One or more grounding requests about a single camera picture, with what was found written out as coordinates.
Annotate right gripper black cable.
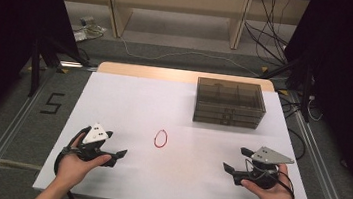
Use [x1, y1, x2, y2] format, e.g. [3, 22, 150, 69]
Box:
[240, 157, 300, 199]

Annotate bundle of black cables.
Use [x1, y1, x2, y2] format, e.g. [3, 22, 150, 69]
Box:
[238, 0, 299, 68]

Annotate person's left hand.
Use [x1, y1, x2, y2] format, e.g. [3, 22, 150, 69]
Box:
[53, 130, 115, 194]

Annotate white floor cable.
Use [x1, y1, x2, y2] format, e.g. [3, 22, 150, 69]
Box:
[115, 36, 265, 79]

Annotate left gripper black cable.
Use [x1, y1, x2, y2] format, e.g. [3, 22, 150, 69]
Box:
[49, 122, 93, 199]

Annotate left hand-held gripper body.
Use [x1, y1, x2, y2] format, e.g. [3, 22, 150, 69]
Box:
[62, 119, 122, 169]

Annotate white power strip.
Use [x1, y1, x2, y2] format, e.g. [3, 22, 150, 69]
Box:
[71, 29, 89, 44]

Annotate person's right hand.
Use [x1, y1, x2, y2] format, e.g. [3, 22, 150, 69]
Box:
[238, 158, 300, 199]

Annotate black metal stand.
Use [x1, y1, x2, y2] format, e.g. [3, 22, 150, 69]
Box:
[254, 46, 319, 125]
[25, 33, 94, 104]

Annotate white board sheet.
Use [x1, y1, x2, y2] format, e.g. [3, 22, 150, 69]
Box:
[31, 66, 330, 199]

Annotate smoky transparent drawer cabinet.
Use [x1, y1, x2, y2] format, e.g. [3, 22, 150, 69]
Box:
[192, 76, 270, 131]

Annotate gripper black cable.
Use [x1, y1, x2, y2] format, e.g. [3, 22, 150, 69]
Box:
[49, 122, 93, 199]
[240, 157, 300, 199]

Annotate light wooden shelf unit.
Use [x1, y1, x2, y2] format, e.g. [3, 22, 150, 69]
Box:
[49, 0, 312, 60]

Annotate red rubber band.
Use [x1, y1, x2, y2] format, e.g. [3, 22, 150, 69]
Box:
[153, 128, 170, 150]

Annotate aluminium floor rail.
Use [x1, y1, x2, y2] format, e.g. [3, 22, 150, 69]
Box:
[273, 91, 353, 199]
[0, 53, 100, 199]

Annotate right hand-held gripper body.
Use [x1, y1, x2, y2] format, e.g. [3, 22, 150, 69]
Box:
[231, 143, 297, 193]

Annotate black floor cable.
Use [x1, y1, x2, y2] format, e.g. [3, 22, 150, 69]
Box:
[273, 96, 313, 163]

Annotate grey power adapter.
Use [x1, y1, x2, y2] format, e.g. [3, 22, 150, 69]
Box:
[78, 14, 96, 29]

